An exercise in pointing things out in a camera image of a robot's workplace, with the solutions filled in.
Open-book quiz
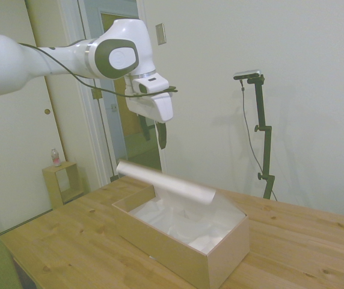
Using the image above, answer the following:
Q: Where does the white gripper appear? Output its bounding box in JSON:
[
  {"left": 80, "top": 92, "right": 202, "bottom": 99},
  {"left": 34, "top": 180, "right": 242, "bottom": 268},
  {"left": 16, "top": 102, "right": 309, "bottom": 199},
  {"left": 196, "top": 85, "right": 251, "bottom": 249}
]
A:
[{"left": 125, "top": 91, "right": 174, "bottom": 151}]

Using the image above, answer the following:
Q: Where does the cardboard box with hinged lid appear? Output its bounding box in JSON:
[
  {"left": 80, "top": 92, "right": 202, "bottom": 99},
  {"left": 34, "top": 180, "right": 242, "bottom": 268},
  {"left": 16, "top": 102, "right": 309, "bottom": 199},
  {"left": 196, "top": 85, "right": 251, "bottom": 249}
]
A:
[{"left": 111, "top": 159, "right": 250, "bottom": 289}]

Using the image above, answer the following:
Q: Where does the white moulded foam insert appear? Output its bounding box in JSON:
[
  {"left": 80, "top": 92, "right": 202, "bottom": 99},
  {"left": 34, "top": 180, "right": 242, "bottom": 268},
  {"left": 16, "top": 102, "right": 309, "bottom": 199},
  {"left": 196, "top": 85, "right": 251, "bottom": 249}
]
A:
[{"left": 129, "top": 185, "right": 247, "bottom": 254}]

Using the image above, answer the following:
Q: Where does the clear bottle with red label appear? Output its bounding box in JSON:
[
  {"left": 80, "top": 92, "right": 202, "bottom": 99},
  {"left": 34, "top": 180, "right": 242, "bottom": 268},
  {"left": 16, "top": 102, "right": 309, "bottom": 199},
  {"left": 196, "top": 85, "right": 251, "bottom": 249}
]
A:
[{"left": 50, "top": 148, "right": 62, "bottom": 167}]

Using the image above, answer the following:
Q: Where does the wooden cube shelf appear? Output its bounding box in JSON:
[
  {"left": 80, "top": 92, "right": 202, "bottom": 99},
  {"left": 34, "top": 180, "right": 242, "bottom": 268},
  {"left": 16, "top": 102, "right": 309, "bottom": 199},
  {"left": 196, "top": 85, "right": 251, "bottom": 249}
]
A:
[{"left": 41, "top": 160, "right": 84, "bottom": 210}]

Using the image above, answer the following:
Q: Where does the white door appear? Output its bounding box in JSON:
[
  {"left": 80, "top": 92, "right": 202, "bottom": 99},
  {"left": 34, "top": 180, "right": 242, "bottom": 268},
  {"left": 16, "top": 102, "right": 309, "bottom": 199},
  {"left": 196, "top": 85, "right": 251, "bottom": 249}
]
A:
[{"left": 0, "top": 0, "right": 70, "bottom": 245}]

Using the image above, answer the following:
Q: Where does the black flat wrist camera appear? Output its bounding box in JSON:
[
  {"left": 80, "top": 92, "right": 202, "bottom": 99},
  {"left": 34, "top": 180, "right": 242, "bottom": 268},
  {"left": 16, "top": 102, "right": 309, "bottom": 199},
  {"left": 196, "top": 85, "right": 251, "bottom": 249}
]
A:
[{"left": 134, "top": 85, "right": 180, "bottom": 98}]

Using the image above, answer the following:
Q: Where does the beige wall plate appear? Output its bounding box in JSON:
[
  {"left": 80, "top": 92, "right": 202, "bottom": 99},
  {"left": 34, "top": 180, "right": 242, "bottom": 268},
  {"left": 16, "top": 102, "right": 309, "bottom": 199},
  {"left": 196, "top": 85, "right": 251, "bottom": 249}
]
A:
[{"left": 155, "top": 22, "right": 167, "bottom": 46}]

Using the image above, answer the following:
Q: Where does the black cable on robot arm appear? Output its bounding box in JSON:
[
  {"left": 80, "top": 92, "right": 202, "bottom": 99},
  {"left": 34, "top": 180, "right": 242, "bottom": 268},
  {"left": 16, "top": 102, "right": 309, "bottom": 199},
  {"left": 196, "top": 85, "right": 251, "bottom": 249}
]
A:
[{"left": 18, "top": 42, "right": 140, "bottom": 98}]

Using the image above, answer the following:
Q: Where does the grey stereo camera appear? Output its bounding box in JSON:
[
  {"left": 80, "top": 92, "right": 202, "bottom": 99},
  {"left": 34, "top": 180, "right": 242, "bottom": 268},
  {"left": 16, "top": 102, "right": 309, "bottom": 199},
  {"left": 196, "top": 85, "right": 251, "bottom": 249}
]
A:
[{"left": 233, "top": 69, "right": 263, "bottom": 82}]

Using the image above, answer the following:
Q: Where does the black jointed camera stand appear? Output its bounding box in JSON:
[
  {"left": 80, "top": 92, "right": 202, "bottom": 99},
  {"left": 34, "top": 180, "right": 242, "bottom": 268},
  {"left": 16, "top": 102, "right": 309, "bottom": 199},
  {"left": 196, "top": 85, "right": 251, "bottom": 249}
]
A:
[{"left": 244, "top": 75, "right": 277, "bottom": 200}]

